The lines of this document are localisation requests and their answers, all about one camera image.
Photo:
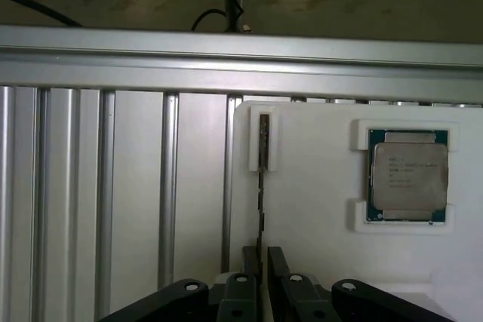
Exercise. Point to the silver CPU chip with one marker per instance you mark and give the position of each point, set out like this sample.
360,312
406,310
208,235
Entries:
407,175

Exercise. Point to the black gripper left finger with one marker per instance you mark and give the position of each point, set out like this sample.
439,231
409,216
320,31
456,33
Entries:
241,299

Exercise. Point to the white parts rack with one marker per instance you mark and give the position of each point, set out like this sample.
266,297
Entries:
313,205

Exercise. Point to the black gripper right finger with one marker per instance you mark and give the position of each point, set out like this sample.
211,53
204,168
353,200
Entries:
298,299

